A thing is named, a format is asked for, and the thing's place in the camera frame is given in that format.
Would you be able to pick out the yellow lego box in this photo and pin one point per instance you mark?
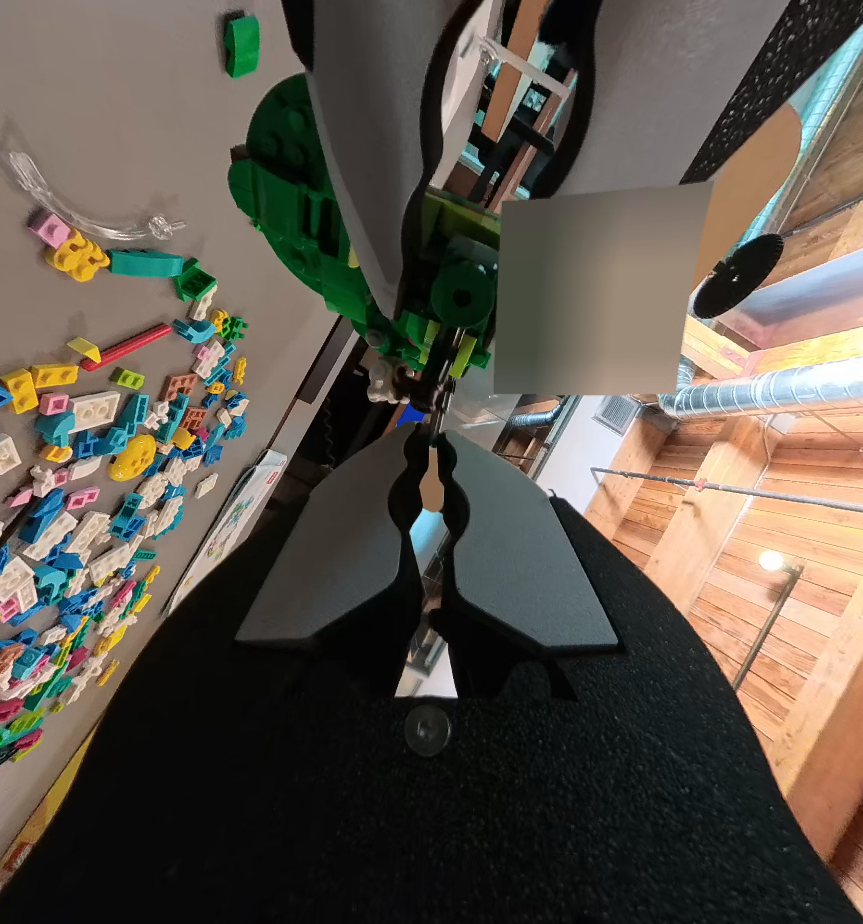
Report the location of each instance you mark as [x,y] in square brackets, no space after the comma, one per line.
[38,830]

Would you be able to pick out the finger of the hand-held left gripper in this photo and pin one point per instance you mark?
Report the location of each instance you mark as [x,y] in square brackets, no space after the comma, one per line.
[366,144]
[655,94]

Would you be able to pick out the green square lego brick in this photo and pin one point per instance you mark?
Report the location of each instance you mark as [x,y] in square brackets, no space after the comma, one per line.
[195,281]

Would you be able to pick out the red lego bar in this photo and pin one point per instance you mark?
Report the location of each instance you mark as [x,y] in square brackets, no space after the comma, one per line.
[128,346]

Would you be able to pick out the teal curved lego brick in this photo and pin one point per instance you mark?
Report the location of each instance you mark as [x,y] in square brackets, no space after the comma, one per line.
[143,263]

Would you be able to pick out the green lego model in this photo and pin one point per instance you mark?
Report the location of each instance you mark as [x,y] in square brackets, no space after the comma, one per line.
[294,202]

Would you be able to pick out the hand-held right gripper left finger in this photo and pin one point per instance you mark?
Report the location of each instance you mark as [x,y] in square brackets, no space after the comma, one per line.
[338,548]

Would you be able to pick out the transparent curved lego piece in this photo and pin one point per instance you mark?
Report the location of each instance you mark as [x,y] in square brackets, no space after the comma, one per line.
[78,213]

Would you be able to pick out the white wall vent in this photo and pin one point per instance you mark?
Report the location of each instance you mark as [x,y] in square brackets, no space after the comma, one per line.
[615,414]

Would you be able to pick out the black ceiling pipe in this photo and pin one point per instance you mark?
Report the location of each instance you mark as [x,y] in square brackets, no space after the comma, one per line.
[763,492]

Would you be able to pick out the black round fan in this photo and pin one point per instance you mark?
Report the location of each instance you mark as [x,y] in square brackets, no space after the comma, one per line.
[738,278]

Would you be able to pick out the ceiling light bulb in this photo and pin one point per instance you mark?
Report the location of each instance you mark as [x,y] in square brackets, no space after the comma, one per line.
[772,559]

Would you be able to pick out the green curved lego brick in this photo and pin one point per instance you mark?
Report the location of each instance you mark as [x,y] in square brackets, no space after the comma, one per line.
[242,45]

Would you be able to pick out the pile of loose lego bricks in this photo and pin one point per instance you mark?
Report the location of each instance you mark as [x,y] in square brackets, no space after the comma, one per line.
[78,520]

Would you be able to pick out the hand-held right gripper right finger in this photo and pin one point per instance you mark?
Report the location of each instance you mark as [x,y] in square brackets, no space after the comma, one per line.
[525,570]

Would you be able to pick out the lego instruction booklet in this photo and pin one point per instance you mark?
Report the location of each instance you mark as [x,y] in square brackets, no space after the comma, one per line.
[229,520]

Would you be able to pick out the silver air duct with vents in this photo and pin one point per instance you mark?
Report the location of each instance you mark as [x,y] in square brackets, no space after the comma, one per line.
[785,390]

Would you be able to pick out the yellow lego flower piece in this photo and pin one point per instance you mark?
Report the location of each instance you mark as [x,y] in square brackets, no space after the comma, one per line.
[78,256]

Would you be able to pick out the pink lego brick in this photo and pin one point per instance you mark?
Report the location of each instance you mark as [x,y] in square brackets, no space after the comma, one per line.
[50,229]

